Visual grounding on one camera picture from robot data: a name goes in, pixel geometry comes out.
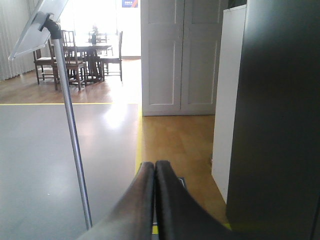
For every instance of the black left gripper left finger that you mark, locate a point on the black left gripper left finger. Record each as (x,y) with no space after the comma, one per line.
(132,216)

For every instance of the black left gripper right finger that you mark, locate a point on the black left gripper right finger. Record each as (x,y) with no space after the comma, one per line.
(179,216)

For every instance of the dark grey fridge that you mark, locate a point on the dark grey fridge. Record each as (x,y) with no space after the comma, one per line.
(274,179)

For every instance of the wooden dining table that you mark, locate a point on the wooden dining table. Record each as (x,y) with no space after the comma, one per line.
(89,53)

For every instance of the wooden chair right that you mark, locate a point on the wooden chair right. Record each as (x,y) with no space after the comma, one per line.
(106,60)

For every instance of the wooden chair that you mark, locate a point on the wooden chair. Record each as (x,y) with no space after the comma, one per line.
(106,60)
(41,61)
(76,68)

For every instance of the wooden chair left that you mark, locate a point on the wooden chair left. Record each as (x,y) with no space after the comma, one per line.
(41,61)

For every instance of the white panel cabinet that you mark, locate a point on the white panel cabinet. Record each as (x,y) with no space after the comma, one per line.
(180,49)

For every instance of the wooden chair front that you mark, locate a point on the wooden chair front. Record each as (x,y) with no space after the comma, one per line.
(76,68)

